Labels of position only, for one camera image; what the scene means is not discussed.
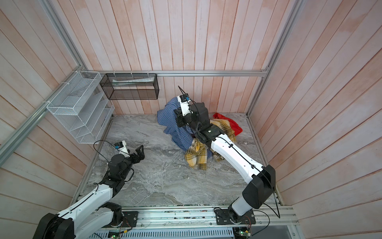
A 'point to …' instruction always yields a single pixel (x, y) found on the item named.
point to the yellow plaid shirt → (196, 157)
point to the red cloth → (236, 129)
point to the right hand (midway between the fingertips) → (174, 109)
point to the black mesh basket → (130, 86)
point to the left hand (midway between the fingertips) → (138, 149)
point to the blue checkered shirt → (180, 135)
